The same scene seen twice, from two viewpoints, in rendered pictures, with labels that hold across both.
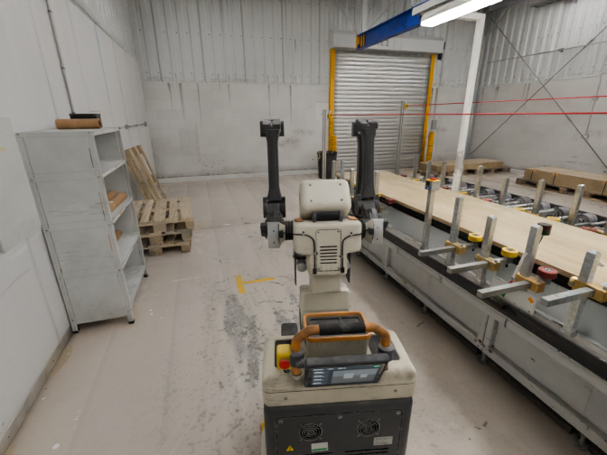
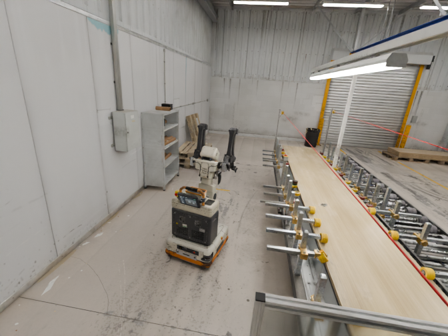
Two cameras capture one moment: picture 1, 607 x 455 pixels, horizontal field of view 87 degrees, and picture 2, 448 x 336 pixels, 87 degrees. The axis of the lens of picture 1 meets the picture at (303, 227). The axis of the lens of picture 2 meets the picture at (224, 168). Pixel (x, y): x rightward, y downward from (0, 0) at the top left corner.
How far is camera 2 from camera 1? 1.96 m
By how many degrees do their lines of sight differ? 23
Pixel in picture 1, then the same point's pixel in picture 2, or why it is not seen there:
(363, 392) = (196, 211)
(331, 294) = (207, 186)
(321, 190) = (207, 150)
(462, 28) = not seen: outside the picture
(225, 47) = (260, 59)
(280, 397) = (175, 205)
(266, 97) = (279, 89)
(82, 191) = (156, 135)
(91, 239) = (156, 153)
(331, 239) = (205, 166)
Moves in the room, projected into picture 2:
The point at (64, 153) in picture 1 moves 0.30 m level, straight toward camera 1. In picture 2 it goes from (153, 121) to (151, 123)
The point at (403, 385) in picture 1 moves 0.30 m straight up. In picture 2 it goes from (207, 212) to (208, 188)
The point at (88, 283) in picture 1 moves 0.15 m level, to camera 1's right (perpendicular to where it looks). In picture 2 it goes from (152, 170) to (158, 172)
